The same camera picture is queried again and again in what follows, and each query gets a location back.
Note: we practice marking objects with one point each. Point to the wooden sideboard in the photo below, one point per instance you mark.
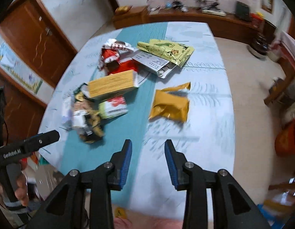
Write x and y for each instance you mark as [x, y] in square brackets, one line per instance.
[209, 23]

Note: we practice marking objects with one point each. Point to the light blue teal tablecloth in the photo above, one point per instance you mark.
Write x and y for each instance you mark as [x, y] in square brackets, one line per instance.
[204, 76]

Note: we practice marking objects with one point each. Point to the gold black wrapper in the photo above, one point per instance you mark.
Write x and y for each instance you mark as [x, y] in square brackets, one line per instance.
[90, 121]

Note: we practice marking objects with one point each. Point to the yellow packet on sideboard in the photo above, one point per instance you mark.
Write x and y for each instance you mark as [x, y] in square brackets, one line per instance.
[123, 10]

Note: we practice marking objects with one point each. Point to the black box device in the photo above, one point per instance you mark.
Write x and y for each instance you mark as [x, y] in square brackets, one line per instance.
[243, 10]

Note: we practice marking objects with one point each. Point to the white power strip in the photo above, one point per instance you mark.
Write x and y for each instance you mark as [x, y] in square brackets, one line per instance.
[213, 12]

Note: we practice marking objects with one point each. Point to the round black white appliance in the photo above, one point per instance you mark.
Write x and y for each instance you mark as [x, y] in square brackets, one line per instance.
[257, 46]

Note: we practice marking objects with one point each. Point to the red white crumpled wrapper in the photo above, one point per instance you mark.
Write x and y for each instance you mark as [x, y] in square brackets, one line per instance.
[111, 53]

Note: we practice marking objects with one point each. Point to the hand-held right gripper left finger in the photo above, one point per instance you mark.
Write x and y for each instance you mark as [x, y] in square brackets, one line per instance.
[126, 162]

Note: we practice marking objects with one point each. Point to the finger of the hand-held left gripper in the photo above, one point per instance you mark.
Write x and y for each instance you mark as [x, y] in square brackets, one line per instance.
[46, 137]

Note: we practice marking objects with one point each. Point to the silver foil tube package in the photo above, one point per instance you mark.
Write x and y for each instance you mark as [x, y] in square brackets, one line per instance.
[150, 63]

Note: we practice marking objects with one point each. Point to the golden yellow pouch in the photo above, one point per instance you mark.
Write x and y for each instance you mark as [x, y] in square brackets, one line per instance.
[169, 105]

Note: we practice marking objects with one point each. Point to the brown wooden door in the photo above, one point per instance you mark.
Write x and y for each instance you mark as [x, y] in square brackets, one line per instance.
[35, 40]

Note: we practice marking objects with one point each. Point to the person's left hand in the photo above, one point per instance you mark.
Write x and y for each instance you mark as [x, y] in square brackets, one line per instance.
[21, 189]

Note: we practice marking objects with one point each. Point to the yellow green packet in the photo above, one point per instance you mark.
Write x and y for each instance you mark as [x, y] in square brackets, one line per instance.
[171, 50]

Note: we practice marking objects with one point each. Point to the white red small packet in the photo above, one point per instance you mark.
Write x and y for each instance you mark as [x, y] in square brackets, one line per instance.
[114, 107]

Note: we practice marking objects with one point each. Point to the wall poster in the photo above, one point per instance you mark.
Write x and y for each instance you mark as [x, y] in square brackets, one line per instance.
[16, 74]

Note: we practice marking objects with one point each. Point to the wooden chair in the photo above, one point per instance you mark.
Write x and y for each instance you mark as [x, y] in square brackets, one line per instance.
[281, 93]

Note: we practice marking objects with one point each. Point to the red yellow packages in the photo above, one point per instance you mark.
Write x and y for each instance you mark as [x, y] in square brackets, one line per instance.
[256, 20]

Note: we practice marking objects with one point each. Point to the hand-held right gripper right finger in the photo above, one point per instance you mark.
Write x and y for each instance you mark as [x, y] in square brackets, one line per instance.
[171, 164]

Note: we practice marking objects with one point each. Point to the orange cloth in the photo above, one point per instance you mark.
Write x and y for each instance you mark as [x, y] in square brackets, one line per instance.
[288, 138]

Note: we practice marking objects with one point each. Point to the yellow cardboard box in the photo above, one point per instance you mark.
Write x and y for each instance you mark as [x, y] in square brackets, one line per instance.
[111, 84]

